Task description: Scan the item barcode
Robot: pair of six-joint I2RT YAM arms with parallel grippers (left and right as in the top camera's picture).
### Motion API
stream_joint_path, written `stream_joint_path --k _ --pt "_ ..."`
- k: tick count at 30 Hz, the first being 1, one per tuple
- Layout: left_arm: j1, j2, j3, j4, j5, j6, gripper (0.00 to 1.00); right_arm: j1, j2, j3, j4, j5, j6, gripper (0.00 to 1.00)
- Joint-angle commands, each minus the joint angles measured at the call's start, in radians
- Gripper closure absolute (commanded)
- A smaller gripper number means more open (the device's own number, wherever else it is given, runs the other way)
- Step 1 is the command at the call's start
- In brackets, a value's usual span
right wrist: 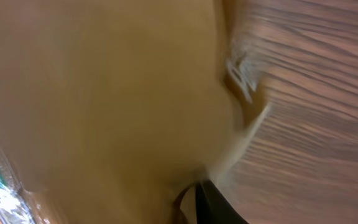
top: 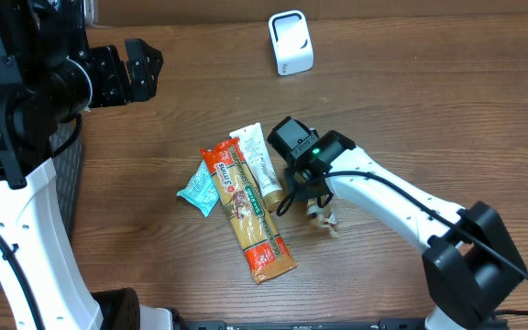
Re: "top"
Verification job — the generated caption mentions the teal snack packet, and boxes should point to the teal snack packet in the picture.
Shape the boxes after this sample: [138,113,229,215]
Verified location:
[176,160,219,217]

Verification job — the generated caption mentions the white tube gold cap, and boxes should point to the white tube gold cap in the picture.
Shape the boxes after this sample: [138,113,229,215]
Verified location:
[229,123,284,213]

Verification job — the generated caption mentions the orange spaghetti pack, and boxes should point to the orange spaghetti pack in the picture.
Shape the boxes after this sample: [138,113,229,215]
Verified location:
[200,137,297,284]

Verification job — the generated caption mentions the beige clear food pouch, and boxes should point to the beige clear food pouch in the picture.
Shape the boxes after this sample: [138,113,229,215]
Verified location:
[307,199,339,238]

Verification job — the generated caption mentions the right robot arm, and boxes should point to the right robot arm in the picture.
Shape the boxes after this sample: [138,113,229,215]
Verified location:
[268,117,526,329]

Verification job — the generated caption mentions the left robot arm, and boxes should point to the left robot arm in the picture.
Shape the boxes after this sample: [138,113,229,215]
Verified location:
[0,0,174,329]

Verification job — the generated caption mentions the white barcode scanner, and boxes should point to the white barcode scanner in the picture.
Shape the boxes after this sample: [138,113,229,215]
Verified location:
[268,10,314,76]

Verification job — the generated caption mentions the grey plastic mesh basket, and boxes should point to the grey plastic mesh basket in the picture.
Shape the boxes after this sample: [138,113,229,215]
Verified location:
[0,121,85,302]

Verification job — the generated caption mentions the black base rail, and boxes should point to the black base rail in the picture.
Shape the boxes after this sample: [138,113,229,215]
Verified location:
[171,318,511,330]

